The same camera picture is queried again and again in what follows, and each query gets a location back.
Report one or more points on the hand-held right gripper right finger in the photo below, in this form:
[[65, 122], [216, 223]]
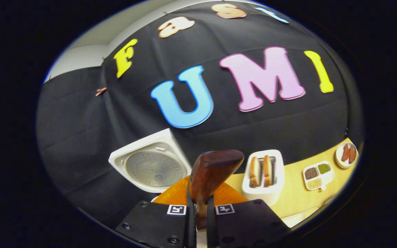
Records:
[[243, 224]]

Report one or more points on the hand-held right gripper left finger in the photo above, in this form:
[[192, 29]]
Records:
[[157, 224]]

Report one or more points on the white rice cooker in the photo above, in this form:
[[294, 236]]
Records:
[[150, 168]]

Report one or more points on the brown wooden spoon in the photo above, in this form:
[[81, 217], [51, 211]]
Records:
[[212, 172]]

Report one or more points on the white toaster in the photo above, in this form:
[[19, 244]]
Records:
[[264, 194]]

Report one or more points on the toasted bread slice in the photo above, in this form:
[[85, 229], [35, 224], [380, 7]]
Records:
[[254, 172], [267, 170]]

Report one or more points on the white divided grain dish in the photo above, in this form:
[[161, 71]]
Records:
[[327, 176]]

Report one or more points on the white round plate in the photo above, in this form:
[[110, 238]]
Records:
[[339, 156]]

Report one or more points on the black backdrop cloth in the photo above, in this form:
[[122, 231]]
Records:
[[81, 131]]

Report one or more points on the red meat slice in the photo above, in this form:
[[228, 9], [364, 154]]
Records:
[[352, 155], [346, 153]]

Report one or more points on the orange cloth clip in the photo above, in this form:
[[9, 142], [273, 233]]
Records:
[[101, 91]]

